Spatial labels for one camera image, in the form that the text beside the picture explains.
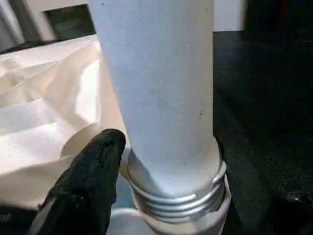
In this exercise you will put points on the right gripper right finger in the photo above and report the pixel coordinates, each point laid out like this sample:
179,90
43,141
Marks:
274,210

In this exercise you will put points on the glossy black box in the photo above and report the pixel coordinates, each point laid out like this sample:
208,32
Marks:
281,14

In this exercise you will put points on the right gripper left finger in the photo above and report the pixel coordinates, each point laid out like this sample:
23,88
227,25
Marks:
80,195

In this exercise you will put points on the white plastic table top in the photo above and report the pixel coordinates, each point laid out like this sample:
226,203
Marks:
49,110

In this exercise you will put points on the white plastic table leg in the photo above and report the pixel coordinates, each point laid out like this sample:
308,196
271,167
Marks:
159,85

